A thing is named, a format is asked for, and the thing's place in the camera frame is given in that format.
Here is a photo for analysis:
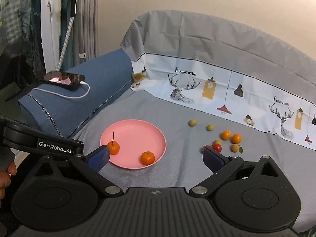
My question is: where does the yellow-green fruit with leaf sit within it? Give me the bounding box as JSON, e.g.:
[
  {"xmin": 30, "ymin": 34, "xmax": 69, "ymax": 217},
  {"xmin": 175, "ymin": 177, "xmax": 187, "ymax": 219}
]
[{"xmin": 230, "ymin": 144, "xmax": 243, "ymax": 153}]

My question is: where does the left hand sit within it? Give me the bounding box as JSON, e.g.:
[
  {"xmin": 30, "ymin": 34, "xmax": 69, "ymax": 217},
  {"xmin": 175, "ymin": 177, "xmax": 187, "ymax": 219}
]
[{"xmin": 0, "ymin": 162, "xmax": 17, "ymax": 199}]

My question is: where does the yellow-green fruit near tomatoes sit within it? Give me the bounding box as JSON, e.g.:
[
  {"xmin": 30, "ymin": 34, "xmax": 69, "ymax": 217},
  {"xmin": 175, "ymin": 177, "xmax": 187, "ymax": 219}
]
[{"xmin": 213, "ymin": 139, "xmax": 222, "ymax": 146}]

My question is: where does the orange with long stem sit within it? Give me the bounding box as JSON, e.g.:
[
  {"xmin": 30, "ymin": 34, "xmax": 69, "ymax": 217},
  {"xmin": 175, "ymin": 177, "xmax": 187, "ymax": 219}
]
[{"xmin": 107, "ymin": 132, "xmax": 120, "ymax": 155}]

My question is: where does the small orange left of pair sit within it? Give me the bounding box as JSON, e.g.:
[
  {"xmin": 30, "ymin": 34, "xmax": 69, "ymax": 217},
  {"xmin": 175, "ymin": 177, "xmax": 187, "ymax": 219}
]
[{"xmin": 220, "ymin": 130, "xmax": 231, "ymax": 141}]

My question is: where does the small orange of pair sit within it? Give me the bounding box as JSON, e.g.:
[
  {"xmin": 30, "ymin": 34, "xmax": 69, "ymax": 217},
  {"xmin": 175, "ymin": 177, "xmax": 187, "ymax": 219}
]
[
  {"xmin": 231, "ymin": 133, "xmax": 243, "ymax": 144},
  {"xmin": 220, "ymin": 130, "xmax": 231, "ymax": 141}
]

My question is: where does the small orange right of pair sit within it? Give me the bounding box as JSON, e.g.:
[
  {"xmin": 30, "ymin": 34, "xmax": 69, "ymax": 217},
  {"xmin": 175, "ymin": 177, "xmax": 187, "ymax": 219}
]
[{"xmin": 231, "ymin": 133, "xmax": 243, "ymax": 144}]

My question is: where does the pink round plate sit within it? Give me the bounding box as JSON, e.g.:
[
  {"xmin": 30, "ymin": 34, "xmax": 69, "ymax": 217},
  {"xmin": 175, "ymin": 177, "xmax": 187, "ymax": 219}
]
[{"xmin": 100, "ymin": 119, "xmax": 166, "ymax": 170}]

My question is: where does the yellow-green fruit far left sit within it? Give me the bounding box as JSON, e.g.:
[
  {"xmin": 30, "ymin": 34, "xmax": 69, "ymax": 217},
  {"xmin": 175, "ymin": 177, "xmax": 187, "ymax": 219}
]
[{"xmin": 189, "ymin": 119, "xmax": 197, "ymax": 127}]

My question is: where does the small orange on plate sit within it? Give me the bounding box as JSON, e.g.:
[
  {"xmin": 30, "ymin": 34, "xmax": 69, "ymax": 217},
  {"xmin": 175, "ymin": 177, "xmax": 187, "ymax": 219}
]
[{"xmin": 140, "ymin": 151, "xmax": 155, "ymax": 166}]

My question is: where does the blue sofa armrest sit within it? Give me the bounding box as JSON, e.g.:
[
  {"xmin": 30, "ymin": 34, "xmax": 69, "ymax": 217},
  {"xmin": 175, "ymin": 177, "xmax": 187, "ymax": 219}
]
[{"xmin": 18, "ymin": 49, "xmax": 133, "ymax": 138}]

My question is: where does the grey printed sofa cover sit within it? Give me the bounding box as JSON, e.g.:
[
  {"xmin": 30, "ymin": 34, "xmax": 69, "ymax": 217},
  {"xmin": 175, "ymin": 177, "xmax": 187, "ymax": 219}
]
[{"xmin": 75, "ymin": 10, "xmax": 315, "ymax": 231}]

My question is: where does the black smartphone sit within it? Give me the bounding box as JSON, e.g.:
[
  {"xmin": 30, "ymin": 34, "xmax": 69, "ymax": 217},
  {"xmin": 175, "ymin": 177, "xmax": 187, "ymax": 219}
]
[{"xmin": 41, "ymin": 71, "xmax": 85, "ymax": 90}]

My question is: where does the green checked cloth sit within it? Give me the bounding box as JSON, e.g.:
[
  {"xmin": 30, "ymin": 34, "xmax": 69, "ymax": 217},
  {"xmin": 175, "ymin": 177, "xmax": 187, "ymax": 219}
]
[{"xmin": 1, "ymin": 0, "xmax": 41, "ymax": 55}]

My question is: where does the white charging cable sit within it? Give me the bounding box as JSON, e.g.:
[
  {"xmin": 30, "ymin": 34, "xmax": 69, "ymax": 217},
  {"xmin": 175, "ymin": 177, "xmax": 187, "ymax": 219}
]
[{"xmin": 33, "ymin": 81, "xmax": 91, "ymax": 100}]

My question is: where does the white round frame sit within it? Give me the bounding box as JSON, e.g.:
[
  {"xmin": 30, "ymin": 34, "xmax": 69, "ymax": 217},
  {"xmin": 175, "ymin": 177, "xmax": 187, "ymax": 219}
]
[{"xmin": 41, "ymin": 0, "xmax": 61, "ymax": 72}]

